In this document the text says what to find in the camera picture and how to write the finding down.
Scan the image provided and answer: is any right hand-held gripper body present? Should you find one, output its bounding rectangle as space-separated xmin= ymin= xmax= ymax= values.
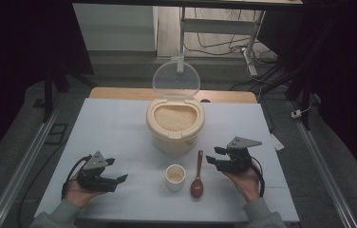
xmin=218 ymin=136 xmax=263 ymax=175

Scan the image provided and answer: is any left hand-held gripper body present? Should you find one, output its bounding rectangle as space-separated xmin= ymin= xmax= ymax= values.
xmin=77 ymin=150 xmax=119 ymax=193

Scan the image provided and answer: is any brown wooden spoon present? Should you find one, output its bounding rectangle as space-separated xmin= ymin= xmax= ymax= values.
xmin=190 ymin=149 xmax=205 ymax=200

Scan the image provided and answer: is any rice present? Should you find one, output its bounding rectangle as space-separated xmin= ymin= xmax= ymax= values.
xmin=167 ymin=169 xmax=184 ymax=183
xmin=153 ymin=104 xmax=198 ymax=132

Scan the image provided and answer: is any beige rice container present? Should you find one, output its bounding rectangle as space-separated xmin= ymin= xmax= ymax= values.
xmin=145 ymin=97 xmax=206 ymax=156

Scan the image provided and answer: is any white cup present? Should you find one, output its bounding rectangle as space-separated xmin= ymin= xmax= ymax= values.
xmin=164 ymin=163 xmax=187 ymax=192

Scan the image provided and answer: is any person's left hand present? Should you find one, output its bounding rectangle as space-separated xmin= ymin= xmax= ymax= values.
xmin=65 ymin=176 xmax=105 ymax=209

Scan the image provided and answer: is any person's right hand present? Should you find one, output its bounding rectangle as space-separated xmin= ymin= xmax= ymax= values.
xmin=224 ymin=157 xmax=262 ymax=204

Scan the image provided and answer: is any white table cover sheet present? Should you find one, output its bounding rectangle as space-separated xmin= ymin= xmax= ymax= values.
xmin=33 ymin=97 xmax=301 ymax=223

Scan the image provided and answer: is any white paper tag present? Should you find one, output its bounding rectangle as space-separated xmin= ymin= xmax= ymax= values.
xmin=270 ymin=132 xmax=286 ymax=152

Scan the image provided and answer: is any clear round container lid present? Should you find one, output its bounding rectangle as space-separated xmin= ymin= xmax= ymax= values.
xmin=152 ymin=60 xmax=201 ymax=100

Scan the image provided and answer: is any black metal stand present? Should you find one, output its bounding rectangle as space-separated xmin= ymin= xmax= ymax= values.
xmin=41 ymin=61 xmax=97 ymax=124
xmin=284 ymin=63 xmax=314 ymax=131

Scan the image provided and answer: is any white-framed background desk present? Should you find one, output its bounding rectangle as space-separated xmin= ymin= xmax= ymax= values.
xmin=71 ymin=0 xmax=304 ymax=78

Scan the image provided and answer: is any white background panel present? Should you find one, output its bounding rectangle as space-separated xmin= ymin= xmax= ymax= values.
xmin=72 ymin=3 xmax=159 ymax=52

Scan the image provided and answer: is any left hand-held gripper cable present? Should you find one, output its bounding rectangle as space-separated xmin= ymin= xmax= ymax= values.
xmin=61 ymin=154 xmax=93 ymax=200

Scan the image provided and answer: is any hand-held gripper cable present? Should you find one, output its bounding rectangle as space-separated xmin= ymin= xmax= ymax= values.
xmin=61 ymin=154 xmax=93 ymax=200
xmin=250 ymin=156 xmax=267 ymax=199

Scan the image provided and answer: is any right hand-held gripper cable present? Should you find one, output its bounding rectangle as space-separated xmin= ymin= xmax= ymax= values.
xmin=250 ymin=156 xmax=267 ymax=199

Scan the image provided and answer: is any black floor frame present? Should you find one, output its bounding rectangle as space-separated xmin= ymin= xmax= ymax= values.
xmin=44 ymin=123 xmax=69 ymax=146

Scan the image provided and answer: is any aluminium floor rail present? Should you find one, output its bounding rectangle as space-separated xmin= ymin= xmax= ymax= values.
xmin=289 ymin=100 xmax=357 ymax=228
xmin=0 ymin=103 xmax=62 ymax=228

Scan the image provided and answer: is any tangle of floor cables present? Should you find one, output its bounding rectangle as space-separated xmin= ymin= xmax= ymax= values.
xmin=184 ymin=8 xmax=290 ymax=93

